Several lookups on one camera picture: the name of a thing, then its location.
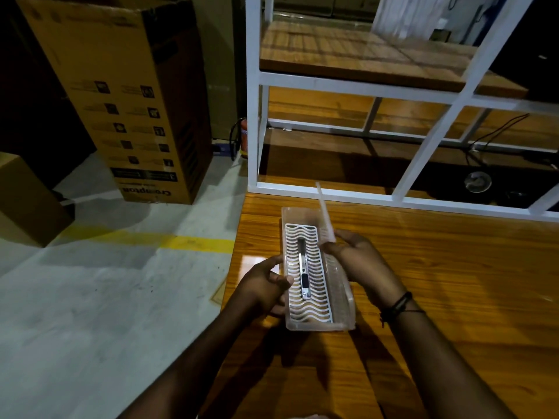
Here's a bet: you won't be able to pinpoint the person's left hand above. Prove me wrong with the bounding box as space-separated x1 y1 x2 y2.
235 255 295 319

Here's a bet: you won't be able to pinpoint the person's right hand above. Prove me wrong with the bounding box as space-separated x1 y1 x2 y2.
321 229 408 308

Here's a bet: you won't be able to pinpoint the clear plastic lid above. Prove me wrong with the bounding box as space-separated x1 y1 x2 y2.
315 182 337 246

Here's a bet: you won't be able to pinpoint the clear plastic container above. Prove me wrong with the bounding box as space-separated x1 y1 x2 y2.
281 207 355 331

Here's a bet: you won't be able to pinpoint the person's left forearm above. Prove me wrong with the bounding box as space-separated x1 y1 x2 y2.
117 297 274 419

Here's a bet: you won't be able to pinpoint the person's right forearm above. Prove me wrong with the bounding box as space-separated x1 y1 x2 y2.
382 297 519 419

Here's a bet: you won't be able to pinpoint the metal peeler tool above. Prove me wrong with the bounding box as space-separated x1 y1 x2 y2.
298 237 312 301

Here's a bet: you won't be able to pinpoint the white wavy drain tray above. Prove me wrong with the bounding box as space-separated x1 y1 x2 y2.
285 223 334 324

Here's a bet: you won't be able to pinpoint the black wrist bands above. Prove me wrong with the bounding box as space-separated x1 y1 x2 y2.
379 291 426 329

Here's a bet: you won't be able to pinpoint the red fire extinguisher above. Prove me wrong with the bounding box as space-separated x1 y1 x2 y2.
230 118 249 161

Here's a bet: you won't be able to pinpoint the round metal disc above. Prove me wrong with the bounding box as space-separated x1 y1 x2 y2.
464 171 493 193

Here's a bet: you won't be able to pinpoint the wooden shelf board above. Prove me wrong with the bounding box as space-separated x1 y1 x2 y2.
260 20 529 99

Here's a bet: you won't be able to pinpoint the tall cardboard box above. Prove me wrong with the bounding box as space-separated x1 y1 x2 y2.
14 0 214 205

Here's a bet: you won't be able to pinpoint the white plastic sheet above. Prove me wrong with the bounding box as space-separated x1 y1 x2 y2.
371 0 452 40

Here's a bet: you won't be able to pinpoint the small cardboard box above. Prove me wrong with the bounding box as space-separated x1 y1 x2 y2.
0 152 74 248

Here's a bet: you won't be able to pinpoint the white metal shelf frame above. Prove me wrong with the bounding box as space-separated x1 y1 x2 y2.
245 0 559 223

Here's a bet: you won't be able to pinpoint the black cable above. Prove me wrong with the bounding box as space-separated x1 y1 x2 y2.
465 113 559 171

